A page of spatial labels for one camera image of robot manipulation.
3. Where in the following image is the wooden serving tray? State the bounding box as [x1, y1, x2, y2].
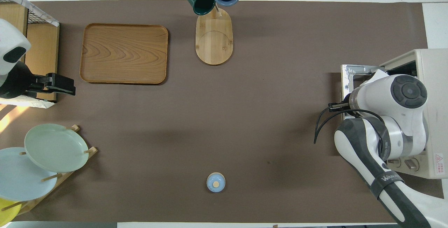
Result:
[80, 23, 169, 85]

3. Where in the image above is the wooden shelf with wire basket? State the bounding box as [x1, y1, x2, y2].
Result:
[0, 0, 60, 109]

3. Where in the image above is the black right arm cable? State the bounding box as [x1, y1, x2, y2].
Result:
[314, 104, 385, 144]

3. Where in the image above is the wooden plate rack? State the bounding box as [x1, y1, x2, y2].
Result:
[2, 125, 98, 216]

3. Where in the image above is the wooden mug tree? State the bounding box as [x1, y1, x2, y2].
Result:
[185, 0, 242, 65]

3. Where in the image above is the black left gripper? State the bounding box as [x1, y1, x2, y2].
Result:
[0, 61, 76, 99]

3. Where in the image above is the brown table mat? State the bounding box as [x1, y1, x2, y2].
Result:
[14, 0, 445, 223]

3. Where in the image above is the marble patterned cloth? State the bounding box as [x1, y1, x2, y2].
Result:
[0, 94, 56, 109]

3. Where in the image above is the large light blue plate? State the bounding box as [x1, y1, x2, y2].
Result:
[0, 147, 58, 202]

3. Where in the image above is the cream toaster oven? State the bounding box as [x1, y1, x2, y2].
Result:
[341, 49, 448, 199]

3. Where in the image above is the yellow plate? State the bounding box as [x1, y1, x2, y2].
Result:
[0, 198, 22, 223]

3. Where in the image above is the pale green plate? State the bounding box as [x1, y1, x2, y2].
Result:
[24, 123, 89, 173]

